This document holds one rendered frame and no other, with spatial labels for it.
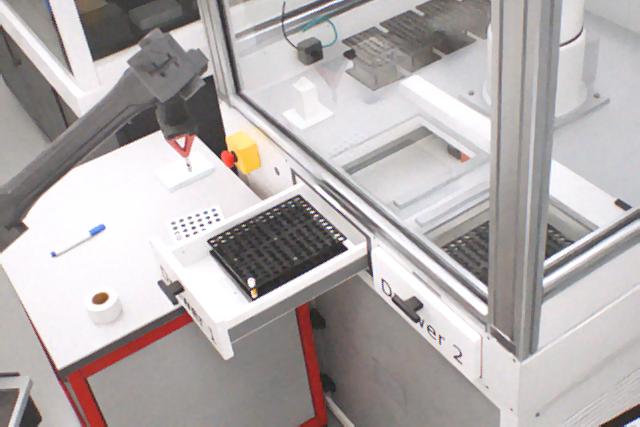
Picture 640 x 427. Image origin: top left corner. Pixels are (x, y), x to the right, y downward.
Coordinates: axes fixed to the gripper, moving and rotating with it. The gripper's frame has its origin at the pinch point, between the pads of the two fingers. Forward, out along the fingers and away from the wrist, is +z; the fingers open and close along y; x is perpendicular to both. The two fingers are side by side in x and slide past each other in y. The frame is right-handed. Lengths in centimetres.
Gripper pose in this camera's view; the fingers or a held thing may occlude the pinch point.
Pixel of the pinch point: (184, 152)
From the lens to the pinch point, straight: 188.1
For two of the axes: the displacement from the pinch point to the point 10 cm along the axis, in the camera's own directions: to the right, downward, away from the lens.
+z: 1.1, 7.5, 6.6
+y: -3.5, -5.9, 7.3
